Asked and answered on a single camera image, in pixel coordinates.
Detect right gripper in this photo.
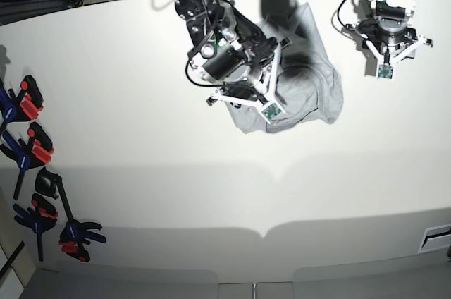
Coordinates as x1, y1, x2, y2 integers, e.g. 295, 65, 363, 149
221, 37, 282, 104

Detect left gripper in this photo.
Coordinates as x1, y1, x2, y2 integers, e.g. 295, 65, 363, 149
364, 18, 418, 56

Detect grey T-shirt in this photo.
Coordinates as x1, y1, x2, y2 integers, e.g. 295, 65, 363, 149
226, 3, 344, 134

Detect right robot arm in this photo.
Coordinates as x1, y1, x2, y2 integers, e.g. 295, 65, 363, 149
175, 0, 278, 104

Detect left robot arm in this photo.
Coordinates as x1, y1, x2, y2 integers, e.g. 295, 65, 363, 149
359, 0, 416, 63

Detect top bar clamp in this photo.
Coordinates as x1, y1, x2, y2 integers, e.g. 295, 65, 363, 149
1, 75, 43, 133

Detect long bar clamp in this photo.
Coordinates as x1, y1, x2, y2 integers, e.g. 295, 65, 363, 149
35, 167, 107, 263

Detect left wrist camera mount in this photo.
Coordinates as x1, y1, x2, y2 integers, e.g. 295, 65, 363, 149
345, 22, 433, 79

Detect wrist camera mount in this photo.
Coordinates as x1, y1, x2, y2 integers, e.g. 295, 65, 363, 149
202, 37, 291, 123
345, 22, 433, 79

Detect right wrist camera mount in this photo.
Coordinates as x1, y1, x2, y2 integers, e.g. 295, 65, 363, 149
202, 37, 291, 123

